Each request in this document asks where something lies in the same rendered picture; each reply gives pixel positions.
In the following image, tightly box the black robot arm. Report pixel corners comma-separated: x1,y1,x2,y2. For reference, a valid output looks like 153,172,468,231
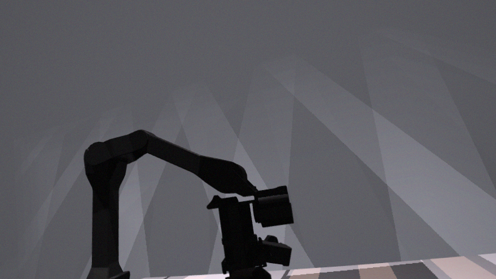
84,129,294,279

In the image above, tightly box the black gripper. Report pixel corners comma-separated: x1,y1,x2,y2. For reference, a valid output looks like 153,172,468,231
221,229,272,279

